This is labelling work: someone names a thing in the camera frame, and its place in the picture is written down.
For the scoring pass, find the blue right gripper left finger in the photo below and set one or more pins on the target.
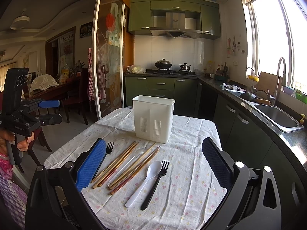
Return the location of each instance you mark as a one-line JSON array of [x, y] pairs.
[[87, 164]]

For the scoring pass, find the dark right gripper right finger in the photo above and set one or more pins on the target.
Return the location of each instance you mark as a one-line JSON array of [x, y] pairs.
[[219, 166]]

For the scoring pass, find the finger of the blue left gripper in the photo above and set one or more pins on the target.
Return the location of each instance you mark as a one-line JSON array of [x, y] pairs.
[[49, 104]]

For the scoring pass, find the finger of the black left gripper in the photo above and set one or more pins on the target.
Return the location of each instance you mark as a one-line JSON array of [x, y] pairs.
[[49, 119]]

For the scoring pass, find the black plastic fork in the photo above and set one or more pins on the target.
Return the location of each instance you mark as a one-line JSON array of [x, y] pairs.
[[165, 165], [109, 149]]

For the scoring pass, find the clear plastic spoon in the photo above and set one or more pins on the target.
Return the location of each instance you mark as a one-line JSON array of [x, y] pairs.
[[137, 153]]

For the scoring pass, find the white plastic spoon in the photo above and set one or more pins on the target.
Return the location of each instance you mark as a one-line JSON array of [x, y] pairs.
[[152, 171]]

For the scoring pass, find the pink patterned sleeve forearm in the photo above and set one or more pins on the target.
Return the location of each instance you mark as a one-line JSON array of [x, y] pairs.
[[14, 197]]

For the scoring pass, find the steel kitchen sink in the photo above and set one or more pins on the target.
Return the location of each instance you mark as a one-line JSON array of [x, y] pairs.
[[279, 118]]

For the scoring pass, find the green upper kitchen cabinets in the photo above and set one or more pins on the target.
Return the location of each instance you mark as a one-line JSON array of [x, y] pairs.
[[141, 12]]

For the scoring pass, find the kitchen window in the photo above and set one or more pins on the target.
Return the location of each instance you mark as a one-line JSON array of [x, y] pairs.
[[278, 34]]

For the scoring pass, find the person's left hand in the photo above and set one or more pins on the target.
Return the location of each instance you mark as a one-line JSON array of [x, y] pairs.
[[6, 135]]

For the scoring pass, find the white lace food cover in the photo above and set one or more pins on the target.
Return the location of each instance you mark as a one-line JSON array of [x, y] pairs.
[[43, 82]]

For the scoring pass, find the dark wooden chair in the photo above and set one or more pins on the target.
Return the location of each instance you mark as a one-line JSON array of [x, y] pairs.
[[77, 96]]

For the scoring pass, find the white floral tablecloth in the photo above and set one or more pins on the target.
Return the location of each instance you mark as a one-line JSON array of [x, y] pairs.
[[168, 186]]

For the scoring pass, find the red checkered apron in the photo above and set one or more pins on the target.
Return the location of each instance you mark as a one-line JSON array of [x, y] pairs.
[[100, 77]]

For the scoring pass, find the white plastic utensil holder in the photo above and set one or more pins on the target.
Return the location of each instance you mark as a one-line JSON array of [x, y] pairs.
[[153, 118]]

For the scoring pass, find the ceiling lamp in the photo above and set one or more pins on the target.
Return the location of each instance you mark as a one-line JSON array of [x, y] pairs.
[[20, 22]]

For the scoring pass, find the white plastic bag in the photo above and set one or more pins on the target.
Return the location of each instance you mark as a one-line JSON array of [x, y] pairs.
[[136, 69]]

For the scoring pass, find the wooden cutting board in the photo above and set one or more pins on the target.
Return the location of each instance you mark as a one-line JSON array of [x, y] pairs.
[[266, 82]]

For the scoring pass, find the glass sliding door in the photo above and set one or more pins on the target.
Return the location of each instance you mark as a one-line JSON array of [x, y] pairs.
[[107, 39]]

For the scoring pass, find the small steel pot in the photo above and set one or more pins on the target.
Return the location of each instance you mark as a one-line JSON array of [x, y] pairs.
[[185, 67]]

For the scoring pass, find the steel gooseneck faucet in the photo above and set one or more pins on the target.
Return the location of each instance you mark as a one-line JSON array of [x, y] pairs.
[[280, 80]]

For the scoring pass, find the black wok with lid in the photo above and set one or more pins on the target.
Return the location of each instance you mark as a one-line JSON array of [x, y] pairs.
[[163, 64]]

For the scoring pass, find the steel range hood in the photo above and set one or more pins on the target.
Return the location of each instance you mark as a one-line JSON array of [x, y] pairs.
[[176, 24]]

